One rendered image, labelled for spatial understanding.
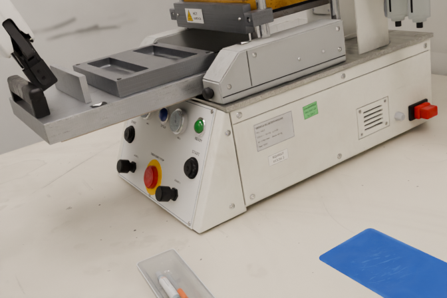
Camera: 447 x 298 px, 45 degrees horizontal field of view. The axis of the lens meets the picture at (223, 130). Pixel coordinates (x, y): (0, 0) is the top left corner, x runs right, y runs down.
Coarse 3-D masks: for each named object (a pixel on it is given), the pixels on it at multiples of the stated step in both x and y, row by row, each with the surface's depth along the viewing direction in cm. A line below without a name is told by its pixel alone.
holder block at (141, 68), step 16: (144, 48) 96; (160, 48) 94; (176, 48) 90; (192, 48) 88; (80, 64) 91; (96, 64) 92; (112, 64) 92; (128, 64) 86; (144, 64) 82; (160, 64) 80; (176, 64) 79; (192, 64) 81; (208, 64) 82; (96, 80) 82; (112, 80) 76; (128, 80) 76; (144, 80) 77; (160, 80) 79
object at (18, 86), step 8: (8, 80) 82; (16, 80) 79; (24, 80) 78; (16, 88) 78; (24, 88) 74; (32, 88) 72; (40, 88) 72; (16, 96) 84; (24, 96) 75; (32, 96) 72; (40, 96) 72; (32, 104) 72; (40, 104) 72; (40, 112) 73; (48, 112) 73
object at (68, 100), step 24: (72, 72) 78; (48, 96) 84; (72, 96) 81; (96, 96) 79; (144, 96) 77; (168, 96) 79; (192, 96) 81; (24, 120) 82; (48, 120) 71; (72, 120) 72; (96, 120) 73; (120, 120) 75
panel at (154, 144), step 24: (144, 120) 98; (168, 120) 90; (192, 120) 84; (144, 144) 97; (168, 144) 90; (192, 144) 83; (144, 168) 96; (168, 168) 89; (144, 192) 95; (192, 192) 82; (192, 216) 81
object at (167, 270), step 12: (168, 252) 73; (144, 264) 71; (156, 264) 71; (168, 264) 70; (180, 264) 70; (156, 276) 68; (168, 276) 68; (180, 276) 67; (192, 276) 67; (156, 288) 66; (168, 288) 65; (180, 288) 65; (192, 288) 65; (204, 288) 64
